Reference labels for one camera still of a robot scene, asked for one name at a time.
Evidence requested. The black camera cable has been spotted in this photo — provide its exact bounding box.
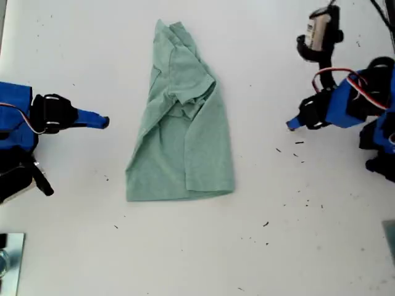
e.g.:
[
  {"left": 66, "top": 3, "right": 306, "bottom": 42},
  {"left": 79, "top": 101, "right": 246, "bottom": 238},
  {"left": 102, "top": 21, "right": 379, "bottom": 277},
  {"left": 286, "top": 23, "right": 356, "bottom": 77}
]
[{"left": 326, "top": 0, "right": 395, "bottom": 38}]

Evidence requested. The black camera stalk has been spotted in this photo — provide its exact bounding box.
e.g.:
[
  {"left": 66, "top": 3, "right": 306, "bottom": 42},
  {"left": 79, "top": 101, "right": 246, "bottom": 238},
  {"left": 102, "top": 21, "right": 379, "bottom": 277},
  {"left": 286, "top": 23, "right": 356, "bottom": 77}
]
[
  {"left": 32, "top": 160, "right": 56, "bottom": 197},
  {"left": 296, "top": 29, "right": 345, "bottom": 92}
]

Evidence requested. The light green t-shirt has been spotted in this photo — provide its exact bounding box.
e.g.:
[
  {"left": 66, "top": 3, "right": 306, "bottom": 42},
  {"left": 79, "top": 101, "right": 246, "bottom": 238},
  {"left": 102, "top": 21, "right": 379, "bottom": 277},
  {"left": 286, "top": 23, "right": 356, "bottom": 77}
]
[{"left": 125, "top": 18, "right": 237, "bottom": 203}]

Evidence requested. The red white servo wire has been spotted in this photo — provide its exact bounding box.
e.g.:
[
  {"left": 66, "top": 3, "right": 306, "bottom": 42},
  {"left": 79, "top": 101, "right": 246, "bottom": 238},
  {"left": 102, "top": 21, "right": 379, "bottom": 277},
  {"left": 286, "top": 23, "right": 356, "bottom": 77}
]
[
  {"left": 0, "top": 103, "right": 47, "bottom": 136},
  {"left": 312, "top": 67, "right": 390, "bottom": 110}
]

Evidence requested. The black camera box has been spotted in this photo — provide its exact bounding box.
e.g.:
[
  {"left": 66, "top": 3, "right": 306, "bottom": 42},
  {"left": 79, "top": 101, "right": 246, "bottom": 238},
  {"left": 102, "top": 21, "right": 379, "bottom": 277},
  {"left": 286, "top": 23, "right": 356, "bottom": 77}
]
[
  {"left": 0, "top": 160, "right": 43, "bottom": 206},
  {"left": 304, "top": 4, "right": 342, "bottom": 52}
]

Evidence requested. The shiny steel plate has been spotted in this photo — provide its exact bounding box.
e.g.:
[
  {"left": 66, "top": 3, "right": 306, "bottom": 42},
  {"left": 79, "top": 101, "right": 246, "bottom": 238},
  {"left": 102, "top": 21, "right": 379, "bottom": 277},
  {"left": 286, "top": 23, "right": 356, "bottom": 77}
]
[{"left": 0, "top": 232, "right": 26, "bottom": 296}]

